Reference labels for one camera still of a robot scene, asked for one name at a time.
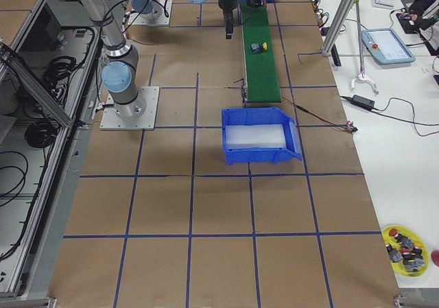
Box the black power adapter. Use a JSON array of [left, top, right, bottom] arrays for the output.
[[351, 95, 375, 110]]

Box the teach pendant tablet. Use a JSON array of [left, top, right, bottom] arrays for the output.
[[361, 28, 416, 65]]

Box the green handled reach grabber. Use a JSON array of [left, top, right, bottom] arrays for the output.
[[351, 0, 379, 95]]

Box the yellow push button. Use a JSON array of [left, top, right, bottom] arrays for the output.
[[250, 42, 268, 54]]

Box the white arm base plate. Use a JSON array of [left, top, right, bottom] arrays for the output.
[[100, 86, 160, 130]]

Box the right-side blue plastic bin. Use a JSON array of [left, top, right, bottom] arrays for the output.
[[222, 107, 302, 165]]

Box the yellow tray of buttons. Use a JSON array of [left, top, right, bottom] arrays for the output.
[[381, 225, 429, 277]]

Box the side silver robot arm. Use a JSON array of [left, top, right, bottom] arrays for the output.
[[79, 0, 206, 117]]

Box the green conveyor belt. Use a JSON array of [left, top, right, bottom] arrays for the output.
[[240, 0, 281, 104]]

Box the aluminium frame post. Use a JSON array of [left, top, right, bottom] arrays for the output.
[[321, 0, 356, 56]]

